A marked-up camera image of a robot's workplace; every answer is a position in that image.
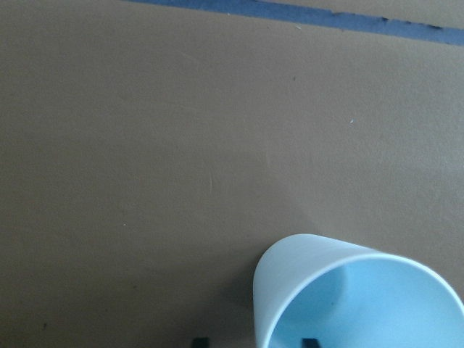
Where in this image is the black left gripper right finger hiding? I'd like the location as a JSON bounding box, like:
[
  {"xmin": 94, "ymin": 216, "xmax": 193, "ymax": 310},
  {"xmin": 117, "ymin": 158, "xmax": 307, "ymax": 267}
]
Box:
[{"xmin": 302, "ymin": 338, "xmax": 318, "ymax": 348}]

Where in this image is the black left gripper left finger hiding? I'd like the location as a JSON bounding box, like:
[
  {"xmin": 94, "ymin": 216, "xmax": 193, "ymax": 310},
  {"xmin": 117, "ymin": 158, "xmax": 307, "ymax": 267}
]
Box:
[{"xmin": 192, "ymin": 337, "xmax": 210, "ymax": 348}]

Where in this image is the light blue cup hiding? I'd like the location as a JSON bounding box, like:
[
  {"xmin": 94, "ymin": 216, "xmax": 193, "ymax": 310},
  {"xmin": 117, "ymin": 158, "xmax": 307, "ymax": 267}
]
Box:
[{"xmin": 253, "ymin": 234, "xmax": 463, "ymax": 347}]

